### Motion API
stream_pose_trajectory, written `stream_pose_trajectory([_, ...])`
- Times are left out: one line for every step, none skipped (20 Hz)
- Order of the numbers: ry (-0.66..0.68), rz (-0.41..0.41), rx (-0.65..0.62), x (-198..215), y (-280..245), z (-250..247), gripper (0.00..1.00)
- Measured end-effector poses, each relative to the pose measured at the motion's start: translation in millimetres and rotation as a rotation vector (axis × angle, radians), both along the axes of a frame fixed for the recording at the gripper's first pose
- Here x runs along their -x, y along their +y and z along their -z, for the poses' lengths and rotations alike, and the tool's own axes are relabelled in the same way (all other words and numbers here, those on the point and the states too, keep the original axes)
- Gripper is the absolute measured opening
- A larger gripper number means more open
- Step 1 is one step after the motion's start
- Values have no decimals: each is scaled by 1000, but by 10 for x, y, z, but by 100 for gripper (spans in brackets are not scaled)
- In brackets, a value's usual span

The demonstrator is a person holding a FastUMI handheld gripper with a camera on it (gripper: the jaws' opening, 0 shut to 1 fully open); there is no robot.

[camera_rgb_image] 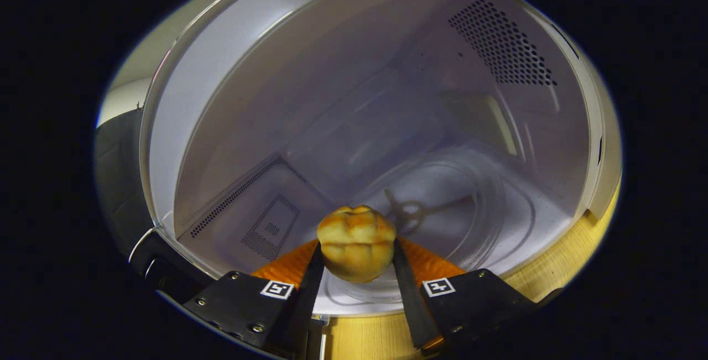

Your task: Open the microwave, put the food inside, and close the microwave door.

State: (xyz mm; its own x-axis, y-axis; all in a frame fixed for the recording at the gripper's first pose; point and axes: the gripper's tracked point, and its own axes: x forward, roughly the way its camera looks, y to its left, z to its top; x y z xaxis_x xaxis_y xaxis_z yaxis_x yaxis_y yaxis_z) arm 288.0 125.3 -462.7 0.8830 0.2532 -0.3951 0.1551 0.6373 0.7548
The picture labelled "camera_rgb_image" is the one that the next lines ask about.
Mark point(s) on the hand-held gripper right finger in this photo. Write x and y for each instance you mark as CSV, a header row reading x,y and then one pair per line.
x,y
412,304

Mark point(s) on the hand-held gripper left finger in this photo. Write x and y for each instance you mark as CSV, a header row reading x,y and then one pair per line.
x,y
307,304

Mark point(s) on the golden bread bun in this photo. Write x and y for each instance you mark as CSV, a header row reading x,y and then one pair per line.
x,y
357,244

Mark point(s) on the white microwave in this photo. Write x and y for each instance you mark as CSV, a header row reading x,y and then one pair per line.
x,y
332,72

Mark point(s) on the clear glass turntable plate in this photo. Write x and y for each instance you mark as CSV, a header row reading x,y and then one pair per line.
x,y
475,222

